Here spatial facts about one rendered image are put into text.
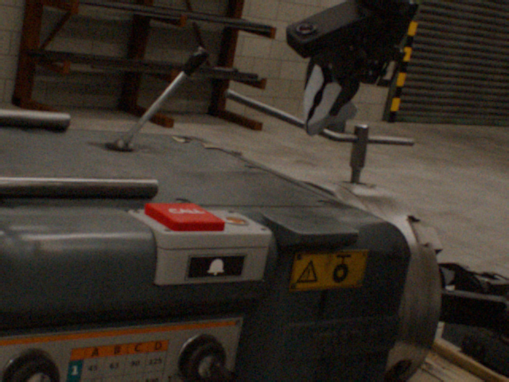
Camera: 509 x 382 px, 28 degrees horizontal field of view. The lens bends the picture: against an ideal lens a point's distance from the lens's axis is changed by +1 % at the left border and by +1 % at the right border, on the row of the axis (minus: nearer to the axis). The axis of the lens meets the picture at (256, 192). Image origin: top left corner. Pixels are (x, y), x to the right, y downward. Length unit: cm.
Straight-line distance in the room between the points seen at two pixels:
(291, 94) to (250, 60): 77
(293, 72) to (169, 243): 994
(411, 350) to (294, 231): 41
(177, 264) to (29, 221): 15
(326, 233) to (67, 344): 29
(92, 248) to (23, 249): 7
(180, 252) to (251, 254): 9
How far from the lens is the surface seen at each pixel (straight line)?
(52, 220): 94
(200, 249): 98
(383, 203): 142
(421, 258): 140
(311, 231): 107
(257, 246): 102
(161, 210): 99
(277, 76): 1072
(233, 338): 110
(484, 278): 161
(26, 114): 134
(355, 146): 146
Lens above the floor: 151
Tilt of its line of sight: 12 degrees down
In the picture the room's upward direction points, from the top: 11 degrees clockwise
